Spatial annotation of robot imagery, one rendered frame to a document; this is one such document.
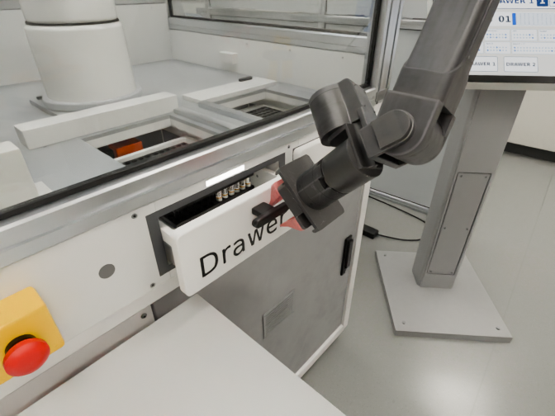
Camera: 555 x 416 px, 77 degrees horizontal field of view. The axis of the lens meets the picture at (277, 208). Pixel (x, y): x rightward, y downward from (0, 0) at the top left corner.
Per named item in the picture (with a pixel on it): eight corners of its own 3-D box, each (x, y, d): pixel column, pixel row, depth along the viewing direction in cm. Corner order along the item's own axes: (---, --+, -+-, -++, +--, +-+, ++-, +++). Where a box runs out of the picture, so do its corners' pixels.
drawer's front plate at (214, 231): (311, 215, 69) (314, 163, 63) (187, 298, 50) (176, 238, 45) (304, 211, 70) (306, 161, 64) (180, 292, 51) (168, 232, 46)
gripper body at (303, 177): (300, 158, 53) (331, 133, 47) (337, 215, 53) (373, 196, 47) (271, 173, 49) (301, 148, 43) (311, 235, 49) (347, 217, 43)
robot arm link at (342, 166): (362, 172, 38) (396, 173, 41) (343, 118, 40) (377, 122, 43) (323, 197, 43) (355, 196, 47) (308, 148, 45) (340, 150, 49)
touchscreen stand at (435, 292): (509, 342, 139) (661, 73, 84) (394, 335, 142) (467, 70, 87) (463, 258, 181) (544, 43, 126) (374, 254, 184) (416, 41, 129)
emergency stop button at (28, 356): (58, 361, 38) (45, 338, 36) (16, 388, 36) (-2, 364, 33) (47, 345, 40) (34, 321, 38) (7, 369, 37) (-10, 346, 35)
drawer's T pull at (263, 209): (290, 210, 55) (290, 202, 55) (257, 230, 51) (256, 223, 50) (273, 201, 57) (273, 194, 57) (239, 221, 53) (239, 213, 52)
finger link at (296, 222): (280, 191, 59) (312, 165, 52) (303, 226, 59) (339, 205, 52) (251, 207, 55) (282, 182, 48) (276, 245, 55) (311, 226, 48)
